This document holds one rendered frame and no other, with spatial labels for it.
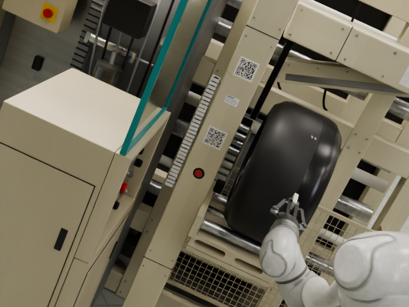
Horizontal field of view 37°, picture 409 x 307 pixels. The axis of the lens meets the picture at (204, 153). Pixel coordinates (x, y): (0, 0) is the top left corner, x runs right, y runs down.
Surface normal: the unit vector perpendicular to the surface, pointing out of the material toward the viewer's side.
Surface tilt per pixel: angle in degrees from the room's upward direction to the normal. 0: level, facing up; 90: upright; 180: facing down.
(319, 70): 90
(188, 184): 90
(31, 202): 90
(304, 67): 90
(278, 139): 51
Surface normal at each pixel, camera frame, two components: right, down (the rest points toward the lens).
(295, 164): 0.06, -0.16
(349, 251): -0.82, -0.17
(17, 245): -0.15, 0.30
